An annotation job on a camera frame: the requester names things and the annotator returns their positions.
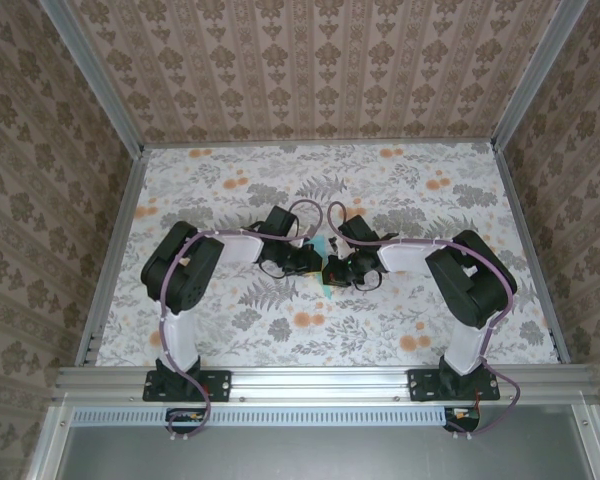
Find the black connector box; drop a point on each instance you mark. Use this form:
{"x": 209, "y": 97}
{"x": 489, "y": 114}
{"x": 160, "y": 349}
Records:
{"x": 185, "y": 425}
{"x": 467, "y": 425}

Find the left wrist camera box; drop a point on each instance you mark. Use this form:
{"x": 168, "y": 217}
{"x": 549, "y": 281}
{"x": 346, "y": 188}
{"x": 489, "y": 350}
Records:
{"x": 300, "y": 242}

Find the teal square paper sheet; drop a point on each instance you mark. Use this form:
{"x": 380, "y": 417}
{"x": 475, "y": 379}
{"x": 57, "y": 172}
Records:
{"x": 319, "y": 245}

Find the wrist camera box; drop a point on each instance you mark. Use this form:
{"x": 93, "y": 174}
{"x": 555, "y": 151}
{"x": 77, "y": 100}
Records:
{"x": 334, "y": 245}
{"x": 300, "y": 242}

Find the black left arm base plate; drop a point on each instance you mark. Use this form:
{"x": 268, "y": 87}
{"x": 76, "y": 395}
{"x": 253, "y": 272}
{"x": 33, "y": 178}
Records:
{"x": 220, "y": 385}

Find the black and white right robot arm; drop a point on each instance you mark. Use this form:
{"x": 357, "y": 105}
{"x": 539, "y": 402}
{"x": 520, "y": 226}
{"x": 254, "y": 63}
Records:
{"x": 460, "y": 290}

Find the grey metal panel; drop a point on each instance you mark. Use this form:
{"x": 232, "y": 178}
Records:
{"x": 320, "y": 455}

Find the floral patterned table cover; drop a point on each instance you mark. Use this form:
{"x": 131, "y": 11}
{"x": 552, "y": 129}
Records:
{"x": 280, "y": 340}

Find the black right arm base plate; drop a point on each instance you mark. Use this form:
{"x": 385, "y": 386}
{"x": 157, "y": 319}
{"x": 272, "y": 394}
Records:
{"x": 420, "y": 385}

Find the thin aluminium table rail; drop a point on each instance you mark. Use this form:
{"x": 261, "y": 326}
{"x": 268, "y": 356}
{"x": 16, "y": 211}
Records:
{"x": 330, "y": 144}

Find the aluminium frame post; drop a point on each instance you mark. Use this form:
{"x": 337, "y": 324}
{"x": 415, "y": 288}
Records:
{"x": 99, "y": 75}
{"x": 536, "y": 75}

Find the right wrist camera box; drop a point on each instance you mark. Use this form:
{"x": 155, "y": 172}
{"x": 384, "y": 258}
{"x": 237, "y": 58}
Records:
{"x": 334, "y": 245}

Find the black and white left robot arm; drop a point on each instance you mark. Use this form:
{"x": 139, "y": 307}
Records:
{"x": 185, "y": 285}

